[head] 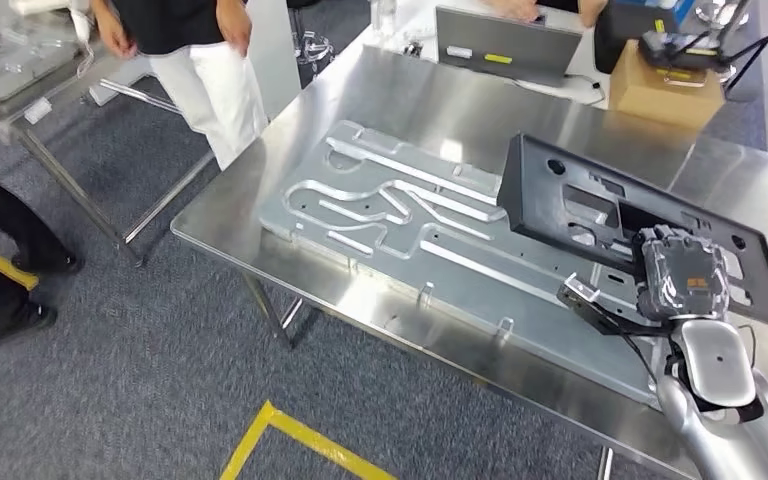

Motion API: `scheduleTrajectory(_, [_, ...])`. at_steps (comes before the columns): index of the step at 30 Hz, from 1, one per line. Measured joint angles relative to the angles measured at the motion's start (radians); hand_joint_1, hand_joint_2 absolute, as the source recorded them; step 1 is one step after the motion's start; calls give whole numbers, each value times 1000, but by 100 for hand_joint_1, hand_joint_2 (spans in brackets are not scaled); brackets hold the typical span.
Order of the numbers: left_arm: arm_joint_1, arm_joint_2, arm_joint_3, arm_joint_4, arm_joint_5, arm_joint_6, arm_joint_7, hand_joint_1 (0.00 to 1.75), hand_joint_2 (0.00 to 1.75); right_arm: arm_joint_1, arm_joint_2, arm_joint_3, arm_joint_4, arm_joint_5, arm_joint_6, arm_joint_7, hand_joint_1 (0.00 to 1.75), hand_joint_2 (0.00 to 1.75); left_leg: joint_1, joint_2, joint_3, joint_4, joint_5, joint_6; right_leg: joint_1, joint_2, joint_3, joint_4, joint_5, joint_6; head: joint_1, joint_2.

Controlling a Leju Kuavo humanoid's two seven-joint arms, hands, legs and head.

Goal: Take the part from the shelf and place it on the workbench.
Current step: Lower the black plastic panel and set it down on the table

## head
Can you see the person's hand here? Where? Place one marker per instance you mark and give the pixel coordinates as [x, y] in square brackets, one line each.
[116, 33]
[233, 26]

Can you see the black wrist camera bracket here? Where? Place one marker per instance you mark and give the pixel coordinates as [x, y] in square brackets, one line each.
[606, 321]

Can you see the black bag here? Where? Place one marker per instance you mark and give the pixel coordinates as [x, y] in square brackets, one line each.
[622, 40]

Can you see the black plastic licence plate frame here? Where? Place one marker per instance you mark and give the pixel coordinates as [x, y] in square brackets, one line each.
[536, 199]

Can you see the blue box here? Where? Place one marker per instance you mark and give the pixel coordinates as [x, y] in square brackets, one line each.
[675, 10]

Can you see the large steel workbench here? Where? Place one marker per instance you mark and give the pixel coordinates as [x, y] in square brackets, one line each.
[424, 93]

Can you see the black tripod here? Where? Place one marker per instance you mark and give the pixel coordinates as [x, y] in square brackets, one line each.
[765, 45]

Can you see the white table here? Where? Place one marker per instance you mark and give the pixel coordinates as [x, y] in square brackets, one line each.
[417, 26]

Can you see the grey laptop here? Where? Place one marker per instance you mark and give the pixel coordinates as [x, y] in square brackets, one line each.
[530, 40]

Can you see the brown cardboard box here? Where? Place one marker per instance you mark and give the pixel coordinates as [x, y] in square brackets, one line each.
[656, 99]

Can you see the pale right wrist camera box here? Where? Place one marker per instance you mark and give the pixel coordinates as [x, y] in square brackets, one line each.
[579, 291]

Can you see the clear plastic bottle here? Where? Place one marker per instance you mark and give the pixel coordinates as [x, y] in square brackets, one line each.
[385, 16]

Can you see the person at laptop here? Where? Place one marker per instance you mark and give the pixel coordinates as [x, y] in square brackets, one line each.
[516, 8]

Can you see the small dark key bunch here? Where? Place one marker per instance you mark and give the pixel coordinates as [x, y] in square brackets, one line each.
[414, 48]

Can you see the small steel table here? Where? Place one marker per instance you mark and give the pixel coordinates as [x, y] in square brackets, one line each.
[79, 197]

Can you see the person in white trousers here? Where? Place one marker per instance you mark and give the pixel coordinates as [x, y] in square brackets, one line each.
[212, 99]

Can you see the person in black trousers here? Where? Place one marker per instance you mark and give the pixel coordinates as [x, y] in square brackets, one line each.
[0, 218]

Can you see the black device with yellow label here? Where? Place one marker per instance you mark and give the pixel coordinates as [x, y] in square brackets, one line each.
[675, 56]

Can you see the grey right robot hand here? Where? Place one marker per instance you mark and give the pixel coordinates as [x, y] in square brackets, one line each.
[682, 278]

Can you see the stamped grey metal panel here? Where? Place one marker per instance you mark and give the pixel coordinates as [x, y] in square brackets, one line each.
[6, 73]
[490, 291]

